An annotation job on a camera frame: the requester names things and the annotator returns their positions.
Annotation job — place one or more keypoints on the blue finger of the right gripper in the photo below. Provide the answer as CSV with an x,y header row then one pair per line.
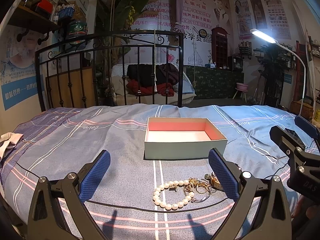
x,y
310,129
299,160

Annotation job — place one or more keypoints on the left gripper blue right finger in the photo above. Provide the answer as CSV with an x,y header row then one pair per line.
x,y
272,219

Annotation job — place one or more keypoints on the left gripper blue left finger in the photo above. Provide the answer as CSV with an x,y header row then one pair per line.
x,y
46,219

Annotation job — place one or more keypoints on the watch with tan strap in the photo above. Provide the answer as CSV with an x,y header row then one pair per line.
x,y
213,180

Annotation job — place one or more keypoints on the gold chain jewelry tangle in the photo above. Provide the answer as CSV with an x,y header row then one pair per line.
x,y
197,190

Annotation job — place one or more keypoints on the pink small stool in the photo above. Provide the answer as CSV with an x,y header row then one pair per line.
x,y
243,88

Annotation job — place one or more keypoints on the beige cloth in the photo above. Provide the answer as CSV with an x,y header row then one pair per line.
x,y
8,142

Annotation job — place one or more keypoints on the green floral sofa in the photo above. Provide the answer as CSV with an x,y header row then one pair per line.
x,y
212,83

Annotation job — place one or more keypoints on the open pink-lined gift box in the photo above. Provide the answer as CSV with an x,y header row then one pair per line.
x,y
169,138

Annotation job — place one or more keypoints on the hanging wicker swing chair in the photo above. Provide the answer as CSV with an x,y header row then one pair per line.
x,y
145,83

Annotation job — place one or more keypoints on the red telephone booth cabinet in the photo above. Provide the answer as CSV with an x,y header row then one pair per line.
x,y
219,47

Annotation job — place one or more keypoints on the black metal bed headboard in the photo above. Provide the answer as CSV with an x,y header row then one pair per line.
x,y
107,43

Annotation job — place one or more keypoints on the dark wooden wall shelf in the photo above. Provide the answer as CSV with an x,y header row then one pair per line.
x,y
23,17

